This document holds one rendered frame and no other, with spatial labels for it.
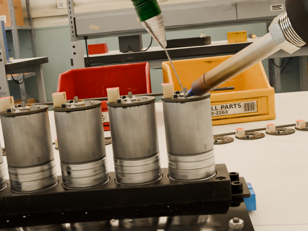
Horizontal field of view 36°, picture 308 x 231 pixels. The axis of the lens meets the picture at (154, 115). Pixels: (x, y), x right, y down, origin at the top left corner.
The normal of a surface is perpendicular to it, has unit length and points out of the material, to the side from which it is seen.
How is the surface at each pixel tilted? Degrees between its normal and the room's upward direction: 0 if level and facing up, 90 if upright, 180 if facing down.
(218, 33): 90
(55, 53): 90
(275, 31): 90
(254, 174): 0
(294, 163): 0
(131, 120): 90
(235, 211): 0
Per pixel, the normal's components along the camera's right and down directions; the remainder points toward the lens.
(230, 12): -0.10, 0.18
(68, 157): -0.43, 0.19
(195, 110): 0.33, 0.13
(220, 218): -0.09, -0.98
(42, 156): 0.69, 0.06
